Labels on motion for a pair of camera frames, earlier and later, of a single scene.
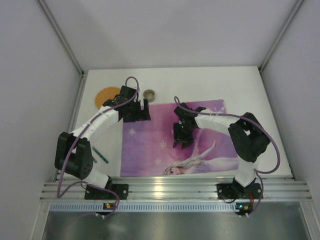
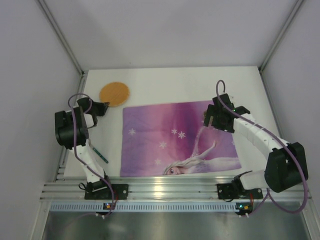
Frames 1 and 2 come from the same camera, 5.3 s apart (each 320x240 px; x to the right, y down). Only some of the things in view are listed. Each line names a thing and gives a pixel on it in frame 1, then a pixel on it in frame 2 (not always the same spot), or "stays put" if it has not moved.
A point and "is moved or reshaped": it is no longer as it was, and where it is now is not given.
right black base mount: x=235 y=191 stays put
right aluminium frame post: x=265 y=61 stays put
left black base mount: x=121 y=190 stays put
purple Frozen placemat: x=147 y=147 stays put
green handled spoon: x=100 y=155 stays put
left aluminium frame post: x=66 y=44 stays put
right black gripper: x=182 y=136 → x=210 y=116
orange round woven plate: x=104 y=94 is moved or reshaped
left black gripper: x=139 y=113 → x=94 y=107
